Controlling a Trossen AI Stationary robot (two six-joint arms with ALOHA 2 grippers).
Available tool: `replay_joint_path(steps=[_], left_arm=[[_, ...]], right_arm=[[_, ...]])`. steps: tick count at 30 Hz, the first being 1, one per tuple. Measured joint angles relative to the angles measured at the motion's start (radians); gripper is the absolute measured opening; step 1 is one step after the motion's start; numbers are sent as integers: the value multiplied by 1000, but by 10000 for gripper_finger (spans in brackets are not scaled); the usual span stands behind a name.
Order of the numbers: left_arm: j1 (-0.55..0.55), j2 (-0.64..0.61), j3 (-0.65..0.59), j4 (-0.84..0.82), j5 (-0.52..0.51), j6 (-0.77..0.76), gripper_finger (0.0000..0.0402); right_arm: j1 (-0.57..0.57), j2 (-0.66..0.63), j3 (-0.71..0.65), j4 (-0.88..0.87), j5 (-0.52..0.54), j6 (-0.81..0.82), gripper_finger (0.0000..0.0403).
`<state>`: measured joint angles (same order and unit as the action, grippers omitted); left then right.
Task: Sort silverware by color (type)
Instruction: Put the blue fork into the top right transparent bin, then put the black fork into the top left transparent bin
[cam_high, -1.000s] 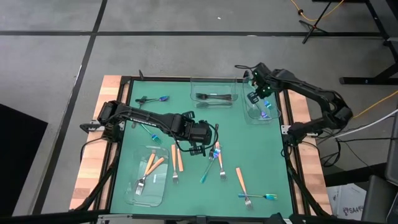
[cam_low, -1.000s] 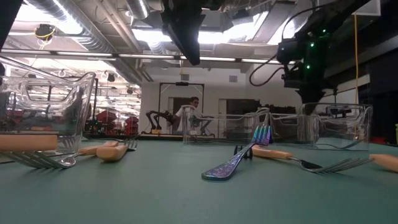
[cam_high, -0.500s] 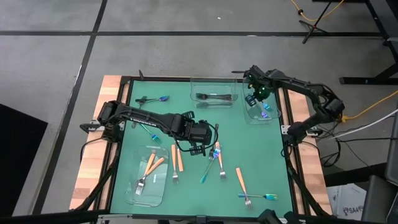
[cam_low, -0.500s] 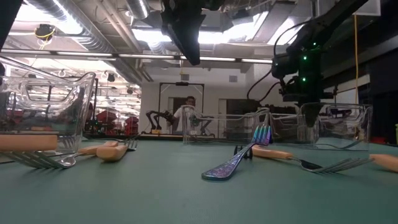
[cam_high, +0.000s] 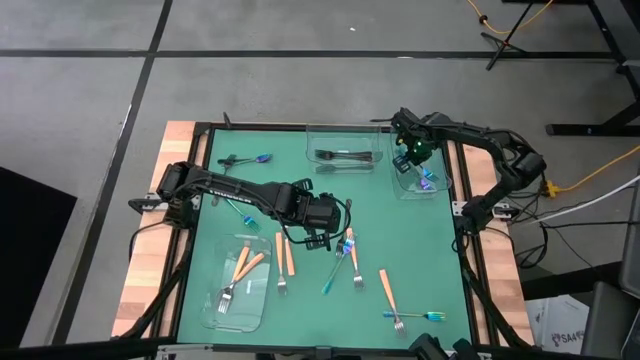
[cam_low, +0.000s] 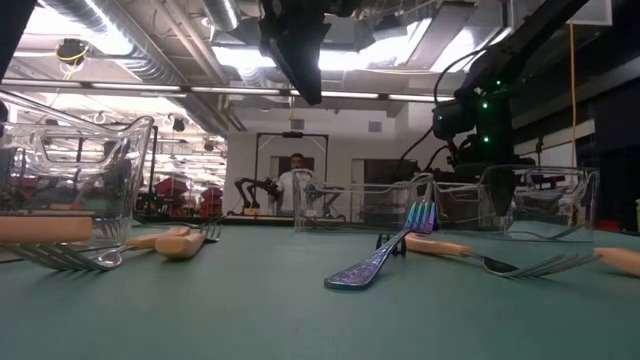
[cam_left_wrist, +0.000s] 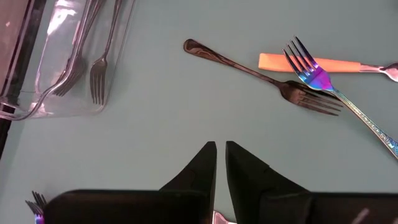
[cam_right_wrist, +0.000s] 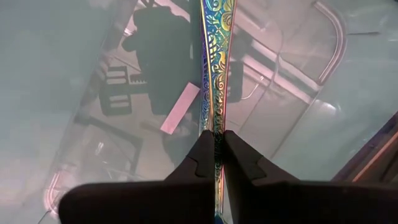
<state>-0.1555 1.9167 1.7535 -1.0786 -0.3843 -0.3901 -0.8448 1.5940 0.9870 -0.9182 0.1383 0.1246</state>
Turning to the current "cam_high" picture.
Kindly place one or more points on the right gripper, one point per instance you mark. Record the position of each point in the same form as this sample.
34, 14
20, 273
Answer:
407, 125

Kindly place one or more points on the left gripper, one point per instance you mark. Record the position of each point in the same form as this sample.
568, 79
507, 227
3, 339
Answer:
325, 215

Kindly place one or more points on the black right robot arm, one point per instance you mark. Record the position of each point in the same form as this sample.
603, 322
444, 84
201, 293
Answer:
480, 137

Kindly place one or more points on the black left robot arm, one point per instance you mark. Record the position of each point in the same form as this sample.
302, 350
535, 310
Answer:
235, 192

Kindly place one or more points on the clear plastic bin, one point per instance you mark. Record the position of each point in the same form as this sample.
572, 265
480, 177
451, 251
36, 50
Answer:
255, 310
345, 137
400, 187

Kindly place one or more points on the black tripod stand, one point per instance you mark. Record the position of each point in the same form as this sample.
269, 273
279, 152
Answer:
502, 45

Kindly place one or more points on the black desk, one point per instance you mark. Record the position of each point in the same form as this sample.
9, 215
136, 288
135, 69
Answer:
590, 130

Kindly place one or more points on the white cardboard box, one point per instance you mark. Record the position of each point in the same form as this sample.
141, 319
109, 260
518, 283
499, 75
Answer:
560, 325

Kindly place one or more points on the black floor mat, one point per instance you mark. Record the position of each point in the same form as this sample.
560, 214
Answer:
30, 250

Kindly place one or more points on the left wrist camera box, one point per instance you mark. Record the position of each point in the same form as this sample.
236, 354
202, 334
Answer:
303, 184

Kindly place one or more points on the black table frame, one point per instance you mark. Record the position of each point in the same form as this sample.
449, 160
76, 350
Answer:
250, 126

